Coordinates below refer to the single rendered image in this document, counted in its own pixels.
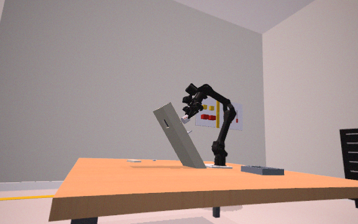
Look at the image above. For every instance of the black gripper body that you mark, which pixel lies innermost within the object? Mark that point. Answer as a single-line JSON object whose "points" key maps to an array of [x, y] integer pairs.
{"points": [[197, 104]]}

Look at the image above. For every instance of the pale grey cylinder with slots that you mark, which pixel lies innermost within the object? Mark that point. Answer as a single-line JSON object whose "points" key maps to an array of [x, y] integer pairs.
{"points": [[185, 119]]}

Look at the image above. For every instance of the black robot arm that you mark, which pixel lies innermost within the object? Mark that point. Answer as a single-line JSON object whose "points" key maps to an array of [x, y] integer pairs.
{"points": [[202, 92]]}

